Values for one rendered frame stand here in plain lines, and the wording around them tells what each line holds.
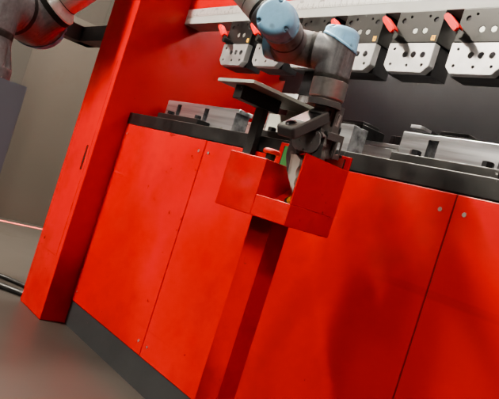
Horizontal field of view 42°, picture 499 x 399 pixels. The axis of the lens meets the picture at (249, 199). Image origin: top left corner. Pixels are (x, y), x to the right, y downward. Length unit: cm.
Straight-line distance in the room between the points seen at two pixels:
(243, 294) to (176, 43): 154
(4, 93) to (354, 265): 85
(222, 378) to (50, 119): 397
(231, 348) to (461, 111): 125
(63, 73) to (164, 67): 256
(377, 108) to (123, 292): 115
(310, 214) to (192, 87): 152
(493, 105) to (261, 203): 111
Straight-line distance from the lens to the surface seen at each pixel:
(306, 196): 132
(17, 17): 154
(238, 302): 140
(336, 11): 204
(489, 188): 137
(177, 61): 274
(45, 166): 523
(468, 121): 227
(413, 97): 245
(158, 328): 212
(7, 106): 148
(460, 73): 164
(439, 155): 161
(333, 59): 137
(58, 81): 520
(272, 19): 126
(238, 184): 138
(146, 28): 268
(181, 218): 213
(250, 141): 190
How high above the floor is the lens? 69
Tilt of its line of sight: level
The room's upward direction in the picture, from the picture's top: 18 degrees clockwise
